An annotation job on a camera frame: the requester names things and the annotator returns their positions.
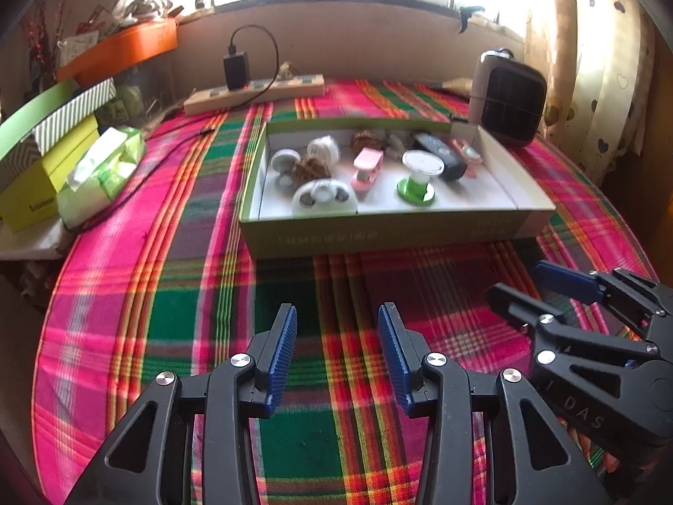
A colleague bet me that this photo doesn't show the plaid tablecloth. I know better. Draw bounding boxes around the plaid tablecloth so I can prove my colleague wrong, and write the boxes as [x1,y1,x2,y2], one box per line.
[34,78,663,505]

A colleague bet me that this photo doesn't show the white and green spool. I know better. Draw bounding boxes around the white and green spool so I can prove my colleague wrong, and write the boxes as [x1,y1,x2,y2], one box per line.
[397,150,445,205]

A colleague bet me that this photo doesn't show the white mushroom-shaped toy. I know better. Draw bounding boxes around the white mushroom-shaped toy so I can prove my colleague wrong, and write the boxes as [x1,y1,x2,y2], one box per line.
[270,148,302,186]

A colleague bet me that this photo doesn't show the green cardboard box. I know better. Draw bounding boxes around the green cardboard box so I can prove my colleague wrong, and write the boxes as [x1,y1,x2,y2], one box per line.
[239,118,557,260]

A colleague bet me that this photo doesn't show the green tissue pack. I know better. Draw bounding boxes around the green tissue pack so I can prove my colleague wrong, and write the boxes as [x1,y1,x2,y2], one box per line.
[57,126,146,224]

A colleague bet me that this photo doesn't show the cream heart-print curtain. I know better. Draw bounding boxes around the cream heart-print curtain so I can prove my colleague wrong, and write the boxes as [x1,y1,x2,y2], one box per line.
[526,0,658,180]

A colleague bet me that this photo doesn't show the small white bottle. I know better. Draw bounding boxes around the small white bottle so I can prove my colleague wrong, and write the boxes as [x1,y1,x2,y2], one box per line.
[306,137,342,164]

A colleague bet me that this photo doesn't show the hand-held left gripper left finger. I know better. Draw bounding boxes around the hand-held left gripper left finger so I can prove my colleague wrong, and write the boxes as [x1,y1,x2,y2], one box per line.
[64,302,299,505]

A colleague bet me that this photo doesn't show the pink and mint clip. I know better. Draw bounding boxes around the pink and mint clip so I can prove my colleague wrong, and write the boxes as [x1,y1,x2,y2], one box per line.
[449,138,483,177]

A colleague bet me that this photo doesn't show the white round dome device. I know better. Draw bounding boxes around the white round dome device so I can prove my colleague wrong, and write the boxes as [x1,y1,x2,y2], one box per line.
[293,179,359,216]

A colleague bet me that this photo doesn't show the brown walnut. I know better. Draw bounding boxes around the brown walnut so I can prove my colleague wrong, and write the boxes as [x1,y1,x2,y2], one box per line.
[291,155,332,185]
[350,129,390,154]

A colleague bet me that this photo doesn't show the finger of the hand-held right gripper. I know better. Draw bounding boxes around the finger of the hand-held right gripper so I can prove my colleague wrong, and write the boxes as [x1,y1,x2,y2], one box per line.
[485,283,660,380]
[532,261,673,338]

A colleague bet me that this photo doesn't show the grey and black heater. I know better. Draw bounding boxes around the grey and black heater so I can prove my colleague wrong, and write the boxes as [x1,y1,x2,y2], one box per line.
[468,48,548,148]

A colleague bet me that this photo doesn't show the white board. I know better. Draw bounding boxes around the white board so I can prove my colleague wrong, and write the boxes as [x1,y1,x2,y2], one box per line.
[0,215,79,261]

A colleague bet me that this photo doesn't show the black rectangular device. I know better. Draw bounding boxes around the black rectangular device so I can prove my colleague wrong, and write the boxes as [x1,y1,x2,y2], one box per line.
[413,133,468,181]

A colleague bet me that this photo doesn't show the green striped box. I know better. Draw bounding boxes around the green striped box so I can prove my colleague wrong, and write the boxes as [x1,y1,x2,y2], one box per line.
[0,78,117,190]

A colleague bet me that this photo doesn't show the red berry branches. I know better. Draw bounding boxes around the red berry branches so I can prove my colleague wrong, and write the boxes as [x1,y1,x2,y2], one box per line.
[21,0,69,80]

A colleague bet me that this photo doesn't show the beige power strip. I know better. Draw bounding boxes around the beige power strip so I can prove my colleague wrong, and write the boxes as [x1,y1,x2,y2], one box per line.
[183,74,325,115]

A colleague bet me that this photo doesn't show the pink plastic clip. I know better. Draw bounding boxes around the pink plastic clip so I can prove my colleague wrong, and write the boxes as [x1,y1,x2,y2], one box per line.
[351,148,384,193]

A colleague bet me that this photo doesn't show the yellow-green box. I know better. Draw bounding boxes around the yellow-green box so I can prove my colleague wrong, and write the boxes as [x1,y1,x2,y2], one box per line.
[0,116,101,232]

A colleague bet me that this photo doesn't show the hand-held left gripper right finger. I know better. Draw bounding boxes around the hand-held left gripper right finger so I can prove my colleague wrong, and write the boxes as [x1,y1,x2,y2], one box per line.
[377,302,613,505]

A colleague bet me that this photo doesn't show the orange box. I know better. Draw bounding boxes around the orange box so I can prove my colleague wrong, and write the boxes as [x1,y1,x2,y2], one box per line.
[57,18,178,85]

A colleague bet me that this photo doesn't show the black charger cable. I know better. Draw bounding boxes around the black charger cable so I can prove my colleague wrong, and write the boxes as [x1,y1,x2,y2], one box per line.
[66,25,278,232]

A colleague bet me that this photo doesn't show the black hook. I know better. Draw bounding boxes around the black hook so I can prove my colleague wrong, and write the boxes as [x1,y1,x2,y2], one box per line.
[458,5,485,33]

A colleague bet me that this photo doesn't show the white plastic bag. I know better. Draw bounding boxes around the white plastic bag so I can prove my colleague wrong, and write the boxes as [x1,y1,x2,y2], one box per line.
[110,0,185,24]

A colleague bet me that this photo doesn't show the black charger adapter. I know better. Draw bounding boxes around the black charger adapter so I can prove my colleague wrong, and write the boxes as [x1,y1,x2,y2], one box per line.
[223,51,248,91]

